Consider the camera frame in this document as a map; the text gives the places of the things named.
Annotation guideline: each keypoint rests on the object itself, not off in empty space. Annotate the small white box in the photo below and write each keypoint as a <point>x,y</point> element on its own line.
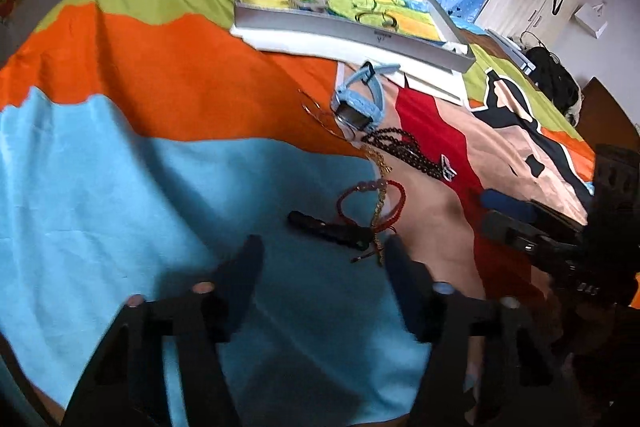
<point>590,19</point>

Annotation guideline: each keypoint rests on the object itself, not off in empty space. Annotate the silver butterfly charm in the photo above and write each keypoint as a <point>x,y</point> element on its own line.
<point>447,167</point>

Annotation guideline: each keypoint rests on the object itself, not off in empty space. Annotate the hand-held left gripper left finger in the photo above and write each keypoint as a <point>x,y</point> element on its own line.
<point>245,272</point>

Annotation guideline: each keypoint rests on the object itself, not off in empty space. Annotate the blue wristwatch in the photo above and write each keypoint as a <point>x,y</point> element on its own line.
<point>372,107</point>

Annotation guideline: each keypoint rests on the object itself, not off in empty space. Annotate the white flat lid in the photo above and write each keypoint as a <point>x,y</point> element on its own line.
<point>430,79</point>

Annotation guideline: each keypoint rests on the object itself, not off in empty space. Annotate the black hair clip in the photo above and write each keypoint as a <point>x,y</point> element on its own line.
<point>320,227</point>

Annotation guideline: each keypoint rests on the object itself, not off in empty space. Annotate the pile of black clothes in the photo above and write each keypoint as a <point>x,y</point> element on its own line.
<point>552,77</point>

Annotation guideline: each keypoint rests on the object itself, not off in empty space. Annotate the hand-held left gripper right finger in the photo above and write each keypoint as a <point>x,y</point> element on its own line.
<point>405,279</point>

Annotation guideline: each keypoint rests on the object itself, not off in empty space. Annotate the dark bangle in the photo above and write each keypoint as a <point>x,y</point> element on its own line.
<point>375,14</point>

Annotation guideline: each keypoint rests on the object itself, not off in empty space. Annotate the brown wooden furniture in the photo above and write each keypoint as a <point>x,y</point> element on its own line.
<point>607,112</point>

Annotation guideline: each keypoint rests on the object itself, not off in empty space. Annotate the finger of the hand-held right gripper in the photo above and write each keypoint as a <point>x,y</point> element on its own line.
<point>502,203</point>
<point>505,227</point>

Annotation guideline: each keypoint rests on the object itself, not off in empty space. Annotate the white jewelry tray colourful lining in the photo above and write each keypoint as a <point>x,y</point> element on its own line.
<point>320,24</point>

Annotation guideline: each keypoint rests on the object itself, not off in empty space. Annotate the colourful patchwork blanket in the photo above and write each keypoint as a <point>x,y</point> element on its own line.
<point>175,72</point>

